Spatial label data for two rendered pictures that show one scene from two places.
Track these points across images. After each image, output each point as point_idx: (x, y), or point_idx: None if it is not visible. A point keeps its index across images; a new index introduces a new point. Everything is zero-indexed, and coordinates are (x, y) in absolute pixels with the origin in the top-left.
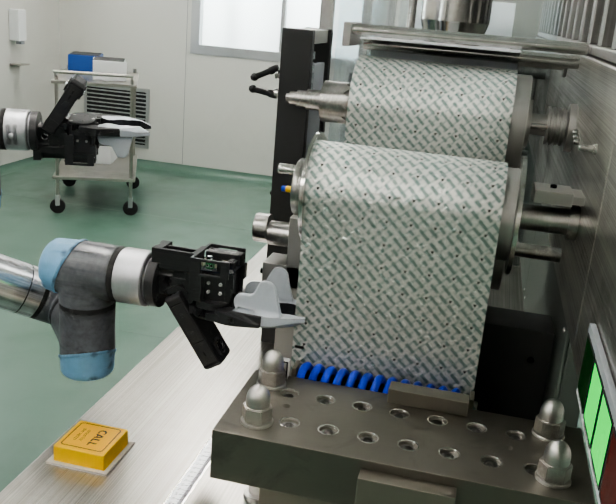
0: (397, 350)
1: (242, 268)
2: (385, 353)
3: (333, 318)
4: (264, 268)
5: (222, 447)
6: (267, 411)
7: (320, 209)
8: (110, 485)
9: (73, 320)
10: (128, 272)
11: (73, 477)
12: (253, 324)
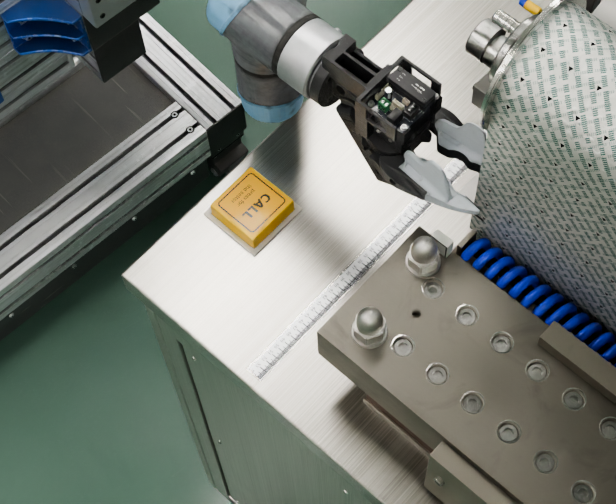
0: (581, 284)
1: (433, 105)
2: (568, 278)
3: (516, 219)
4: (474, 92)
5: (326, 346)
6: (375, 337)
7: (508, 127)
8: (254, 272)
9: (244, 75)
10: (294, 71)
11: (223, 247)
12: (417, 195)
